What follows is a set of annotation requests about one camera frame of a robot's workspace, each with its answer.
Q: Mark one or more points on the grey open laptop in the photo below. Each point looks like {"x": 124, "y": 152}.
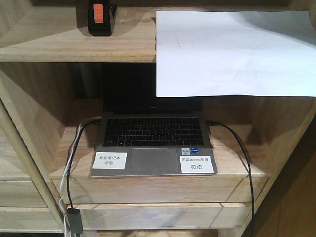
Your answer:
{"x": 153, "y": 131}

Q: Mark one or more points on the white label on laptop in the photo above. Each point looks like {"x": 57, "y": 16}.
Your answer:
{"x": 110, "y": 160}
{"x": 196, "y": 165}

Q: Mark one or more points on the white paper sheet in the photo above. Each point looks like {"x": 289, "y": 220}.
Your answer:
{"x": 255, "y": 53}

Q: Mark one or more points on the white label left on laptop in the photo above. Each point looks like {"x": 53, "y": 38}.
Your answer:
{"x": 110, "y": 160}

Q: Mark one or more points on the white label right on laptop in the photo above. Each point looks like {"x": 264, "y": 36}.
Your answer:
{"x": 196, "y": 165}

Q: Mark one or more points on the grey usb hub adapter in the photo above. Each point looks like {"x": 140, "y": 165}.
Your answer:
{"x": 75, "y": 221}

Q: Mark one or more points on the black stapler with orange label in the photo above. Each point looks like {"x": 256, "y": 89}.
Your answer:
{"x": 101, "y": 17}

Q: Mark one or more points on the light wooden shelf unit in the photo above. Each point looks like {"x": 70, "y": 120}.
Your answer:
{"x": 40, "y": 39}

